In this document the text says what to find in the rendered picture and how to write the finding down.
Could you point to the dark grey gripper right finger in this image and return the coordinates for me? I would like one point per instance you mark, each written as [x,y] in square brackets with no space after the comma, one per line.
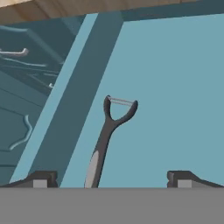
[180,176]

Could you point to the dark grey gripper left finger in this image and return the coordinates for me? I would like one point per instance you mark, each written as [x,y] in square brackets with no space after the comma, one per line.
[43,177]

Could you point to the teal open drawer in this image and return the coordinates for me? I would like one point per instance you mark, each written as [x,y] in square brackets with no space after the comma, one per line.
[169,96]

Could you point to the teal drawer front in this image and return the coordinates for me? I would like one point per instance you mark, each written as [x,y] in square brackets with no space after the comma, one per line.
[35,39]

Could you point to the teal cupboard door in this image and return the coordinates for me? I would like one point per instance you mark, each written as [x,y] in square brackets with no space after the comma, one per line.
[14,116]

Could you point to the dark grey peeler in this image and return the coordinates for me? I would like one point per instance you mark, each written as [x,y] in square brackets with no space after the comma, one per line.
[105,134]

